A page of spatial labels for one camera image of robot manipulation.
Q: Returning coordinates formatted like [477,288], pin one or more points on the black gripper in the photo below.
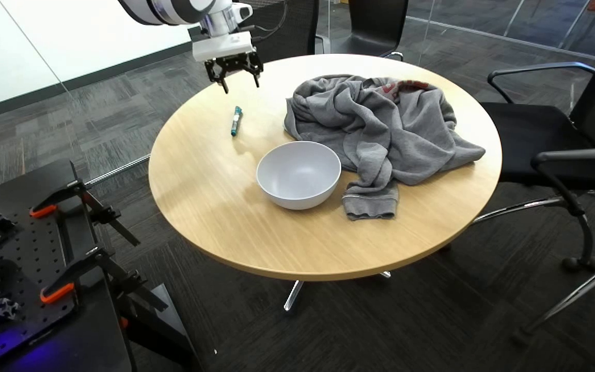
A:
[233,64]

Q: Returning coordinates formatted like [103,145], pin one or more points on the teal capped marker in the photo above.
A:
[236,121]

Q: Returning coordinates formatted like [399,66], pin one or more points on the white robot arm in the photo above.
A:
[166,9]

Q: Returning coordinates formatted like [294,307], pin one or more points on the white bowl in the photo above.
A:
[298,177]

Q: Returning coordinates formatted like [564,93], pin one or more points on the black mesh office chair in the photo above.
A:
[572,301]
[373,24]
[551,136]

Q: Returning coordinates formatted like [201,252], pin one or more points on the grey sweater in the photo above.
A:
[386,131]

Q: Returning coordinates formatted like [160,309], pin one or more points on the chrome table base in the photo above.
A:
[291,297]

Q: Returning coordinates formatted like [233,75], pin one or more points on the black mounting table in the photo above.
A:
[29,260]

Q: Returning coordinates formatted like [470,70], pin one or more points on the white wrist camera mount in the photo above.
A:
[222,47]

